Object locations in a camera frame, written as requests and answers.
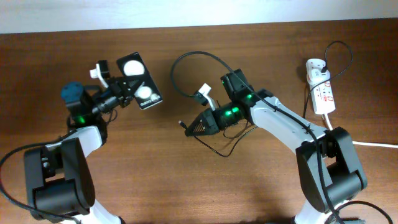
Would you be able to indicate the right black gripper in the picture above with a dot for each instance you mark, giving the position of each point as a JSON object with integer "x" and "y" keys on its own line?
{"x": 209, "y": 122}

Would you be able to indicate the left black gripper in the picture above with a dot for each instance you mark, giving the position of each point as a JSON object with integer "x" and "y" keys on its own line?
{"x": 121, "y": 94}

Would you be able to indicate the black smartphone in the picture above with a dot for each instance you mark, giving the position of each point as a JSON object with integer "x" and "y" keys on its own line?
{"x": 143, "y": 86}

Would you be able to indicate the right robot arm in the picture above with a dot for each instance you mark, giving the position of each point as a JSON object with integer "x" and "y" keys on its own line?
{"x": 329, "y": 168}

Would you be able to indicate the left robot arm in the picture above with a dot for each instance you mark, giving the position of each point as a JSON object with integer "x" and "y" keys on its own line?
{"x": 59, "y": 185}

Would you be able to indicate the white charger adapter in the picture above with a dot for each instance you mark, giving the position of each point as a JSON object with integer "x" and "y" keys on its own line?
{"x": 316, "y": 76}

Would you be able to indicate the white power strip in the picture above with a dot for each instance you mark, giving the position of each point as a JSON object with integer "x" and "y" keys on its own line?
{"x": 322, "y": 95}

